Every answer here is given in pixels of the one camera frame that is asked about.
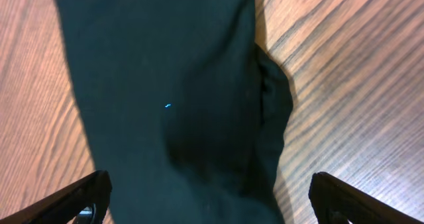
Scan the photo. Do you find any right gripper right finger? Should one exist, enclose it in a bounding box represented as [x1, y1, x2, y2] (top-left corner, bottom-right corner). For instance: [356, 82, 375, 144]
[308, 172, 423, 224]

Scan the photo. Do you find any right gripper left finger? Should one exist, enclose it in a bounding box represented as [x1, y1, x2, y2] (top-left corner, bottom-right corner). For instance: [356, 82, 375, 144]
[1, 170, 112, 224]

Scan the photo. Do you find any black cloth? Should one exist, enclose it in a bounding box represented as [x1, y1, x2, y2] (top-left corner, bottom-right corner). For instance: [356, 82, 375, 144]
[55, 0, 293, 223]

